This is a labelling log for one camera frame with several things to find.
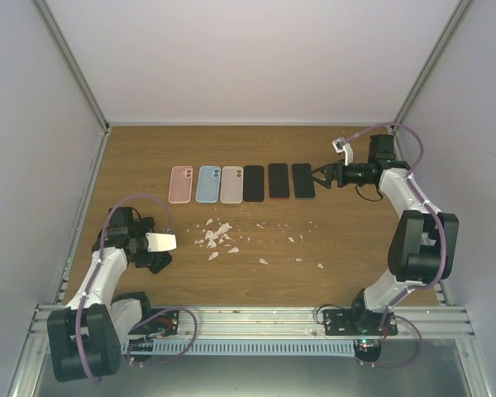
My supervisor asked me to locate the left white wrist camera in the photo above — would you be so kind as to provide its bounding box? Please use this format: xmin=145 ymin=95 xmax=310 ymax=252
xmin=145 ymin=232 xmax=177 ymax=252

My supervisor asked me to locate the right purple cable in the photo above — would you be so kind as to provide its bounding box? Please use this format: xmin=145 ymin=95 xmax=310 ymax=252
xmin=342 ymin=122 xmax=447 ymax=369

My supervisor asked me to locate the aluminium corner post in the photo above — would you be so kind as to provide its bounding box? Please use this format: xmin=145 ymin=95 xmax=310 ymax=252
xmin=389 ymin=0 xmax=476 ymax=134
xmin=31 ymin=0 xmax=111 ymax=134

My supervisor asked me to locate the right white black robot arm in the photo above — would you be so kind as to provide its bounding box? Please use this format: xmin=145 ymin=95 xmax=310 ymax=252
xmin=318 ymin=134 xmax=459 ymax=335

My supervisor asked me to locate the black phone face down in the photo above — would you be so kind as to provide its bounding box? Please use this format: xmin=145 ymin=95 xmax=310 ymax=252
xmin=148 ymin=252 xmax=172 ymax=275

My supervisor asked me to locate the black smartphone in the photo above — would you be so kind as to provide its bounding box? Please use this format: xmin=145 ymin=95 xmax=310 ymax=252
xmin=243 ymin=165 xmax=265 ymax=202

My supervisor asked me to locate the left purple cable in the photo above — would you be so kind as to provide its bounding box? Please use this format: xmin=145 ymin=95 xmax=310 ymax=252
xmin=74 ymin=194 xmax=198 ymax=385

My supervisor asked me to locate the blue phone case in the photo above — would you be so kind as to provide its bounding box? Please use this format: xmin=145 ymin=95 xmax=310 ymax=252
xmin=195 ymin=165 xmax=222 ymax=203

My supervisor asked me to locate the grey slotted cable duct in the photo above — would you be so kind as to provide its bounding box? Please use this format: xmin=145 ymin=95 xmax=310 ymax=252
xmin=131 ymin=338 xmax=355 ymax=357

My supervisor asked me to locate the pink phone case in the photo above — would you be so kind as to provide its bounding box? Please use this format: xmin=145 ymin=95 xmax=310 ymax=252
xmin=168 ymin=165 xmax=193 ymax=204

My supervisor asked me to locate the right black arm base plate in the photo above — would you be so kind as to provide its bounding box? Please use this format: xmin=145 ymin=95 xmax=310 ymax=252
xmin=322 ymin=308 xmax=398 ymax=337

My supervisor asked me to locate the right aluminium corner post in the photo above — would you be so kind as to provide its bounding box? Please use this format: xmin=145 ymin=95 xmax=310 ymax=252
xmin=389 ymin=0 xmax=476 ymax=134

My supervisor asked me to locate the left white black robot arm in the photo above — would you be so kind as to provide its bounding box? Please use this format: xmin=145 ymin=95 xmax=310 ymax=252
xmin=46 ymin=207 xmax=177 ymax=382

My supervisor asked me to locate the left aluminium corner post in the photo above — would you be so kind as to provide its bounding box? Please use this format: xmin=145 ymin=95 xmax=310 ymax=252
xmin=31 ymin=0 xmax=111 ymax=134

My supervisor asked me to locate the beige phone case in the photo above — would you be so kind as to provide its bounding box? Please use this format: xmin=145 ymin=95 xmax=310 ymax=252
xmin=220 ymin=165 xmax=244 ymax=204

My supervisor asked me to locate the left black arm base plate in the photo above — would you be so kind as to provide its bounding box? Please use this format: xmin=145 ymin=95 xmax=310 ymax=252
xmin=129 ymin=310 xmax=179 ymax=337

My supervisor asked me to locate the white debris pile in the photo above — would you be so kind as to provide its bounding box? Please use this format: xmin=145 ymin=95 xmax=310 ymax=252
xmin=193 ymin=218 xmax=240 ymax=261

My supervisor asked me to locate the phone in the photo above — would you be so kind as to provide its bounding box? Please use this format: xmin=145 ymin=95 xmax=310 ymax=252
xmin=268 ymin=163 xmax=290 ymax=199
xmin=292 ymin=163 xmax=316 ymax=199

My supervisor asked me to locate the purple cable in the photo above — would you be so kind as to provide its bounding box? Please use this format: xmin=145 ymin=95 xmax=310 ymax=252
xmin=74 ymin=194 xmax=198 ymax=385
xmin=342 ymin=122 xmax=447 ymax=369

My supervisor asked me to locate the aluminium front rail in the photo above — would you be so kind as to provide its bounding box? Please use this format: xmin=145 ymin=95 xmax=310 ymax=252
xmin=27 ymin=304 xmax=476 ymax=337

